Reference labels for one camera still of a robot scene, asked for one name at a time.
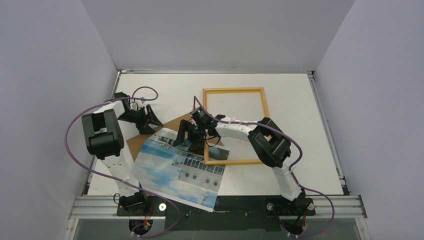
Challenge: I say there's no building and sky photo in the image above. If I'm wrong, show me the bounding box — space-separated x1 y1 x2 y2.
132 128 225 212

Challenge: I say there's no clear acrylic sheet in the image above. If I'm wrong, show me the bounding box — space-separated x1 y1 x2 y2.
206 93 265 160

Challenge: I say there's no yellow picture frame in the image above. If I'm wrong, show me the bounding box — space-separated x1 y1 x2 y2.
202 87 270 166

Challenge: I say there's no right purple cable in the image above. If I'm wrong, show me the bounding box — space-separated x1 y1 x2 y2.
193 96 336 239

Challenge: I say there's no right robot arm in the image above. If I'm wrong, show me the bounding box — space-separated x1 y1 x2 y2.
172 107 315 216

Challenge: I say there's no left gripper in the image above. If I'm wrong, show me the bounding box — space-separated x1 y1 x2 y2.
118 105 163 134

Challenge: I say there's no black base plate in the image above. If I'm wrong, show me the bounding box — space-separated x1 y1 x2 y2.
113 193 316 235

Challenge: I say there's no brown backing board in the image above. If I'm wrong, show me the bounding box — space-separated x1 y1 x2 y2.
126 112 225 163

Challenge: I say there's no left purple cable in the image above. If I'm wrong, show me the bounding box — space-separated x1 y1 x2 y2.
63 86 182 239

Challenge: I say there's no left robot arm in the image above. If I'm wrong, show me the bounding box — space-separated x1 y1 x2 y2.
81 92 163 216

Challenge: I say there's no purple cable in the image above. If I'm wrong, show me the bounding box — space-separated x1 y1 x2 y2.
63 86 182 239
193 96 336 239

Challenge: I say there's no aluminium front rail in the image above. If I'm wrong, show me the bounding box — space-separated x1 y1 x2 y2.
63 195 368 240

